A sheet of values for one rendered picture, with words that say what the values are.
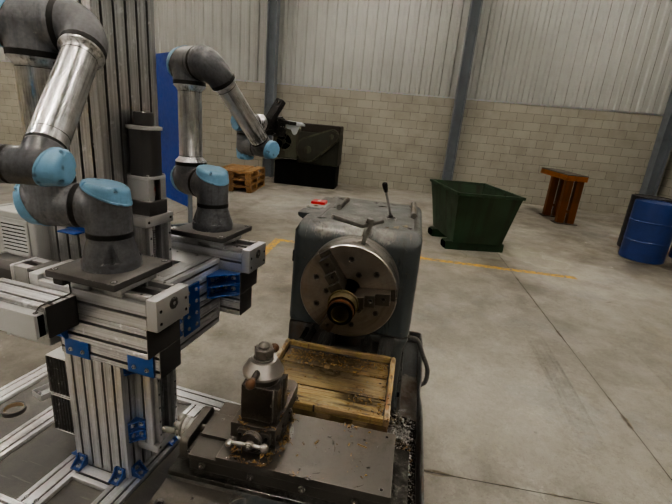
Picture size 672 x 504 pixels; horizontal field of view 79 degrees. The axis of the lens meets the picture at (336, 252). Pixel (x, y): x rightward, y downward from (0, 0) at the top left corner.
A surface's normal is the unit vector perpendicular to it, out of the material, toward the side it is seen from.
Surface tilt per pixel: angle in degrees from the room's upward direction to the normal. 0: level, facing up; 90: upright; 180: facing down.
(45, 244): 90
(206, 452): 0
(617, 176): 90
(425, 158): 90
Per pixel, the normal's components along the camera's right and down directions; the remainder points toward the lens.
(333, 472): 0.09, -0.95
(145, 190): -0.29, 0.26
